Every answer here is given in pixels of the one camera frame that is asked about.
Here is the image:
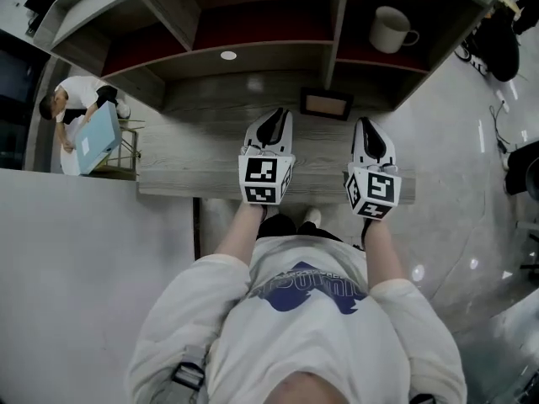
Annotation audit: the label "person's left forearm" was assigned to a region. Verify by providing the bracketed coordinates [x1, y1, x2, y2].
[213, 202, 270, 271]

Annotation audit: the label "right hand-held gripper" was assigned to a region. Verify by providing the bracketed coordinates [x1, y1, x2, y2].
[344, 117, 402, 243]

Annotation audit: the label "person's white printed t-shirt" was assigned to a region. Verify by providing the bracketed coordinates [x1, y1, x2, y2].
[125, 233, 468, 404]

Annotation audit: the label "person's right forearm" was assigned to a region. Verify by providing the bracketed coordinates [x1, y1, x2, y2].
[362, 217, 413, 292]

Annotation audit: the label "wooden desk shelf unit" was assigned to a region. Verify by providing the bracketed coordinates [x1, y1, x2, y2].
[32, 0, 502, 114]

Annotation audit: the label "black office chair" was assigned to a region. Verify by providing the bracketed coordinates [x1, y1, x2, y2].
[503, 139, 539, 198]

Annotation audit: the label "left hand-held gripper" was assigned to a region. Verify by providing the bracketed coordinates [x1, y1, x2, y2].
[237, 107, 296, 206]

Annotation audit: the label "light blue box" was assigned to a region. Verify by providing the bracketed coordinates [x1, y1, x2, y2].
[73, 101, 124, 177]

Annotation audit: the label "metal wire rack stand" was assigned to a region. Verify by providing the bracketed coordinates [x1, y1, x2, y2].
[90, 118, 147, 181]

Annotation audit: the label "person's black shorts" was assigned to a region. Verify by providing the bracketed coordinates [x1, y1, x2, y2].
[256, 213, 344, 244]

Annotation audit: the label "black floor cable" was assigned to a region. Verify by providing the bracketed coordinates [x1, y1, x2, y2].
[488, 101, 513, 156]

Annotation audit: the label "white mug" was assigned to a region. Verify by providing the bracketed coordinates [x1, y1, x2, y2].
[369, 5, 421, 55]

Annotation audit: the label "dark framed picture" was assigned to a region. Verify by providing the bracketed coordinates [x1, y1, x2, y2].
[299, 86, 354, 122]

